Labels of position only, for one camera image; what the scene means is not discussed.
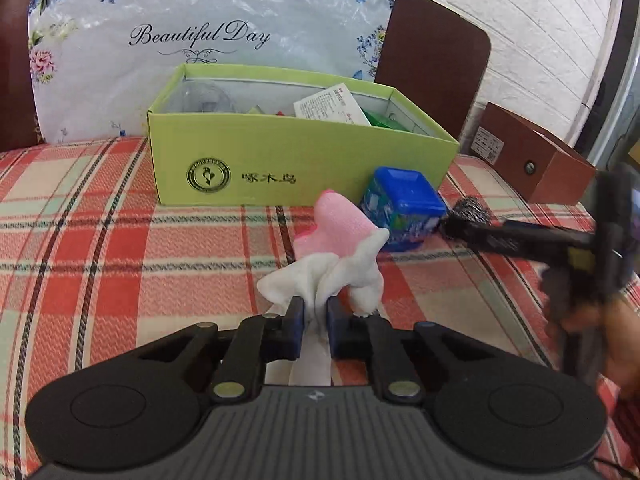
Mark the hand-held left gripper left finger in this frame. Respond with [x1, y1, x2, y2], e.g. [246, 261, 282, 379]
[134, 296, 306, 404]

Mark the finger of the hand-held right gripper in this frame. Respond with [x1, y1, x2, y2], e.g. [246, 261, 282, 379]
[441, 214, 597, 267]

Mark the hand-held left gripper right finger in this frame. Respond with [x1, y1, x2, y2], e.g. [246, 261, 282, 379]
[326, 297, 506, 404]

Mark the steel wool scrubber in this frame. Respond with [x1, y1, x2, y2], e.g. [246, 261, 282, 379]
[440, 196, 494, 241]

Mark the pink and white cloth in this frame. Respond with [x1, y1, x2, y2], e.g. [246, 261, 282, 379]
[256, 189, 390, 387]

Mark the dark green square box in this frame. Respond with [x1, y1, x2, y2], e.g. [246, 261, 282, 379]
[362, 108, 416, 134]

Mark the large green cardboard box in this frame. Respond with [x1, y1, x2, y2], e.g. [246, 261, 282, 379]
[146, 63, 461, 207]

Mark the white medicine box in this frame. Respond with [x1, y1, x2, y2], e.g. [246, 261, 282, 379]
[292, 82, 373, 127]

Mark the person's right hand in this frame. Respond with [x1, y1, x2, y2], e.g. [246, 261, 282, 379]
[560, 294, 640, 402]

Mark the brown cardboard box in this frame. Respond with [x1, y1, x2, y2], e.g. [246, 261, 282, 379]
[470, 101, 598, 206]

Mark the blue lidded container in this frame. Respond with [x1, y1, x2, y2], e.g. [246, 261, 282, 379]
[359, 166, 447, 253]

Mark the brown headboard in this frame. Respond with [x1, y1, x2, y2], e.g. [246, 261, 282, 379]
[0, 0, 493, 153]

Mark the red plaid bed sheet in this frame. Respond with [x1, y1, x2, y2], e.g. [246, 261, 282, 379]
[0, 137, 640, 476]

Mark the floral print pillow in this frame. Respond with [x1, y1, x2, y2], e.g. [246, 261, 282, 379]
[27, 0, 396, 143]

